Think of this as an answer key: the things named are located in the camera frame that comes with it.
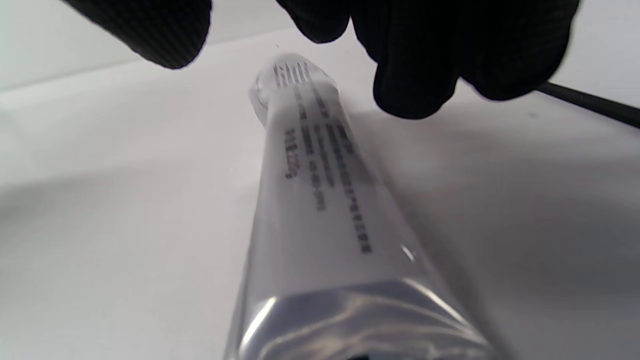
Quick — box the person's right hand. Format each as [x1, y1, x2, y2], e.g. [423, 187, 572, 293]
[62, 0, 581, 120]

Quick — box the black toothbrush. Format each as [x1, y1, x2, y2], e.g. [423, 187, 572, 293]
[537, 81, 640, 130]

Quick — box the white toothpaste tube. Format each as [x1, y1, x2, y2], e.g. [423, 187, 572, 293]
[222, 52, 506, 360]

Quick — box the white partition board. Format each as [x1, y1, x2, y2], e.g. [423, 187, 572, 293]
[0, 0, 640, 108]

